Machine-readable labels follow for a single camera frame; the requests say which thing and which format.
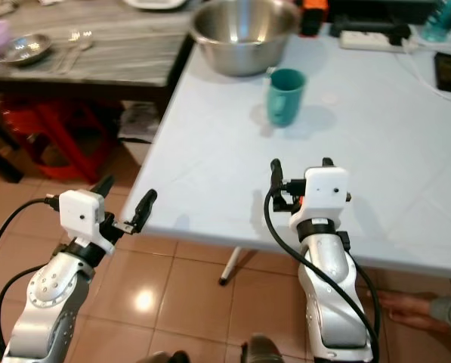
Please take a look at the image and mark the teal plastic bottle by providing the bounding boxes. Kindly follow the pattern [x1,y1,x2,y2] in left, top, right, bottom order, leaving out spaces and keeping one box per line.
[419,0,451,44]

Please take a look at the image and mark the teal plastic mug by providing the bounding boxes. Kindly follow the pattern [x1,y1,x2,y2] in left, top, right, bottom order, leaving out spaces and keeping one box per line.
[266,67,307,129]

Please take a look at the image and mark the white plate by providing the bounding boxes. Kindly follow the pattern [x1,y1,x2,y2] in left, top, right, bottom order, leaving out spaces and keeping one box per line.
[122,0,189,11]

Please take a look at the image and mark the white power cable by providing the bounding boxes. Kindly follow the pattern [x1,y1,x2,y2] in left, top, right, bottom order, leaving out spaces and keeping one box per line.
[403,44,451,103]

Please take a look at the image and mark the orange and black device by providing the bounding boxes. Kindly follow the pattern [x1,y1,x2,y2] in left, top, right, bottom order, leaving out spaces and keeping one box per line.
[300,0,330,36]

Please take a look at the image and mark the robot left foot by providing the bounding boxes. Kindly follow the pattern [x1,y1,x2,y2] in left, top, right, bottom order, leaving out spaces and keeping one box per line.
[137,349,190,363]

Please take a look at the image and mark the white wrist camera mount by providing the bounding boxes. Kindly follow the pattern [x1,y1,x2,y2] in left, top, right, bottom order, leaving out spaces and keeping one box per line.
[59,188,115,255]
[290,166,352,226]

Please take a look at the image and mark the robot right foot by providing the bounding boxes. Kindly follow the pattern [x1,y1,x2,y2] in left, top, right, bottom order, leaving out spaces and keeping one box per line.
[239,334,288,363]

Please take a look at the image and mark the white metal table leg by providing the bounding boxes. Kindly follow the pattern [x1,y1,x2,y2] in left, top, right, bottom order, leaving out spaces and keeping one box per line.
[218,246,246,287]

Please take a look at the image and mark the red plastic stool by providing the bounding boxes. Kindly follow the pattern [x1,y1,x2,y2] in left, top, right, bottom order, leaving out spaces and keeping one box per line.
[0,97,107,185]

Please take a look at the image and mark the white power strip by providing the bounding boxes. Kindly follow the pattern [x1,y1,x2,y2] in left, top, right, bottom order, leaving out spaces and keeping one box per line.
[338,30,420,54]

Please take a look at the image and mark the large stainless steel bowl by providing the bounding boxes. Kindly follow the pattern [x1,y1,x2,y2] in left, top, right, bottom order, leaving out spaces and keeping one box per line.
[188,0,302,79]

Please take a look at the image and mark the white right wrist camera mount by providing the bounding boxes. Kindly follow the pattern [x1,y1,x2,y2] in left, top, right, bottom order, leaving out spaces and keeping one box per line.
[290,166,352,226]

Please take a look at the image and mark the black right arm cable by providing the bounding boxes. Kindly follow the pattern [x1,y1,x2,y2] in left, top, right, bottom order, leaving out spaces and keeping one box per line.
[264,185,381,363]

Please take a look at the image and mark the white storage box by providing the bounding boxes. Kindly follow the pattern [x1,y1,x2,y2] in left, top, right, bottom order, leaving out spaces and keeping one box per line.
[117,101,162,167]

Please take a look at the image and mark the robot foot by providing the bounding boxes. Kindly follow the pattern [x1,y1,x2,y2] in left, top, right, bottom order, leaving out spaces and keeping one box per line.
[239,334,288,363]
[137,349,190,363]

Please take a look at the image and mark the person's bare foot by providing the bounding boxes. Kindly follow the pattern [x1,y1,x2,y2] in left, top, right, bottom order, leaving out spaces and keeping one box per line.
[378,290,451,335]

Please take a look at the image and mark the metal spoon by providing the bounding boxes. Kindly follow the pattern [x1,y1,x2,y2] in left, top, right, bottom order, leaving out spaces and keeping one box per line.
[54,42,81,76]
[70,36,98,73]

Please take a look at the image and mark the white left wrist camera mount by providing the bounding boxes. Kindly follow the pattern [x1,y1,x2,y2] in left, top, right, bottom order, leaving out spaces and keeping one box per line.
[59,188,115,255]

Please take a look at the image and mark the small stainless steel plate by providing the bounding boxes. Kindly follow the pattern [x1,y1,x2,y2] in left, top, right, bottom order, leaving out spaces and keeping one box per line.
[0,33,54,67]

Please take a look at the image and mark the dark table with marble top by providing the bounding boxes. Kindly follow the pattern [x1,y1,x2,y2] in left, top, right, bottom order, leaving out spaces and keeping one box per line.
[0,0,197,185]

